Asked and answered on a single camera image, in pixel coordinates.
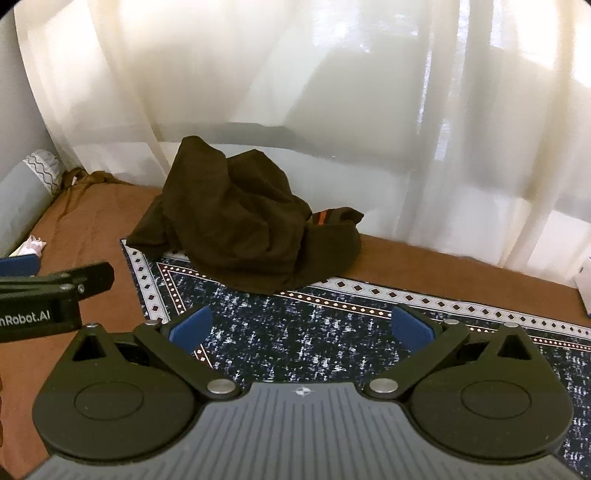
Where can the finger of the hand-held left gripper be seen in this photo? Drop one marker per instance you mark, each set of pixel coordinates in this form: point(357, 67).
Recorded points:
point(18, 266)
point(94, 276)

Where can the navy patterned mat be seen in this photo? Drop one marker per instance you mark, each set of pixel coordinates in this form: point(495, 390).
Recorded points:
point(300, 323)

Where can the white sheer curtain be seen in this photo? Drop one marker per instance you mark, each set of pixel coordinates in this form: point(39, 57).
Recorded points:
point(277, 69)

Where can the dark brown pants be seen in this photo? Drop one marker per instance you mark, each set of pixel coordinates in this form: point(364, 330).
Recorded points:
point(231, 221)

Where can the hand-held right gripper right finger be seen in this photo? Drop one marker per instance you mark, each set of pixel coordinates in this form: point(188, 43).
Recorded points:
point(411, 324)

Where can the crumpled white paper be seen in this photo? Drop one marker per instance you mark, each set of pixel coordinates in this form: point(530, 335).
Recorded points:
point(33, 244)

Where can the grey bolster pillow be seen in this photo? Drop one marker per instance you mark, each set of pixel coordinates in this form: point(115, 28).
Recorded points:
point(18, 198)

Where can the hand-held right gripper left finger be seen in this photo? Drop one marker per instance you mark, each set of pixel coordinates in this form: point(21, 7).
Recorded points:
point(191, 324)

